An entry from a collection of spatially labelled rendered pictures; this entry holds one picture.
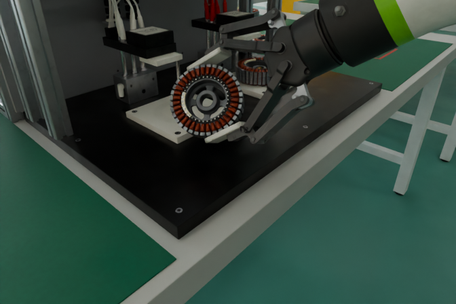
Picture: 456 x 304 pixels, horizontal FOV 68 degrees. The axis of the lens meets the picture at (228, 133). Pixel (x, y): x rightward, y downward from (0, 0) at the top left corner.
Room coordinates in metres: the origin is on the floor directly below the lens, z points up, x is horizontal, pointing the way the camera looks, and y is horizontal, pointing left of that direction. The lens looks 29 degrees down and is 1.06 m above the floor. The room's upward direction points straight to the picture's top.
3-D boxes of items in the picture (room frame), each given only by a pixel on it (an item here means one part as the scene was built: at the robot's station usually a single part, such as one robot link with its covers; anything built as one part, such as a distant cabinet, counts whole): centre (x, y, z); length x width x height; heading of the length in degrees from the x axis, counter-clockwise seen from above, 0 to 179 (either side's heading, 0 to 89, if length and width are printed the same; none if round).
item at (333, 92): (0.69, 0.02, 0.76); 0.64 x 0.47 x 0.02; 138
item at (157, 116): (0.59, 0.09, 0.78); 0.15 x 0.15 x 0.01; 48
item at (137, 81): (0.69, 0.20, 0.80); 0.08 x 0.05 x 0.06; 138
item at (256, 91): (0.77, -0.07, 0.78); 0.15 x 0.15 x 0.01; 48
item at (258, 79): (0.77, -0.07, 0.80); 0.11 x 0.11 x 0.04
